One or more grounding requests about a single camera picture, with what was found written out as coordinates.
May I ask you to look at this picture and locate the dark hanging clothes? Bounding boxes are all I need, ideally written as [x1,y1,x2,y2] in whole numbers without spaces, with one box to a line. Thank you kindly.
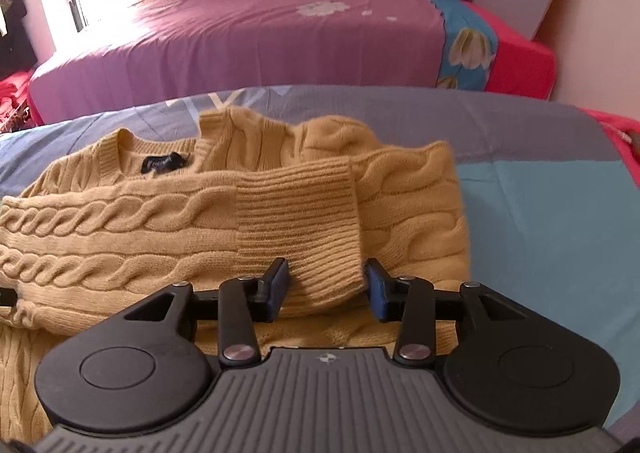
[0,0,35,71]

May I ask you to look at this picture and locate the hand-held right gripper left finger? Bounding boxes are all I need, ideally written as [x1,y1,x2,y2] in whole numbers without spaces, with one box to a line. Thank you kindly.
[107,257,291,367]

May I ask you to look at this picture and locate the pile of pink red clothes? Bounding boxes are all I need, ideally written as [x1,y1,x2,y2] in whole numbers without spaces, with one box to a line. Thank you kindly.
[0,69,38,134]

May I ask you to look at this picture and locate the blue tulip print fabric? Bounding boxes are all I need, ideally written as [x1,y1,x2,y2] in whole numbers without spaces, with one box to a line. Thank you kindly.
[417,0,500,92]

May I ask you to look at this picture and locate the purple floral bed sheet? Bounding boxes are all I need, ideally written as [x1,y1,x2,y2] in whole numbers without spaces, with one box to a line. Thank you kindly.
[27,0,448,126]

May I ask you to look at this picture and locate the red blanket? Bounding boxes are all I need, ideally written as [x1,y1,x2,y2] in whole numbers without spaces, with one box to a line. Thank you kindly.
[579,105,640,168]

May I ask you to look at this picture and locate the mustard cable-knit cardigan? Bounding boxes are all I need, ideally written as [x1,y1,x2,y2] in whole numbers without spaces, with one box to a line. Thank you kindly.
[0,106,473,449]

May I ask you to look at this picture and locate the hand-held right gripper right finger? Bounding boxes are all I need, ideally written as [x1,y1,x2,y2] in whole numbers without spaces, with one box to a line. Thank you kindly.
[364,257,532,365]

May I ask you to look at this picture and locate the pink red mattress cover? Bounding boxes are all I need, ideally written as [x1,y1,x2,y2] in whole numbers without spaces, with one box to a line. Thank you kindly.
[462,0,557,101]

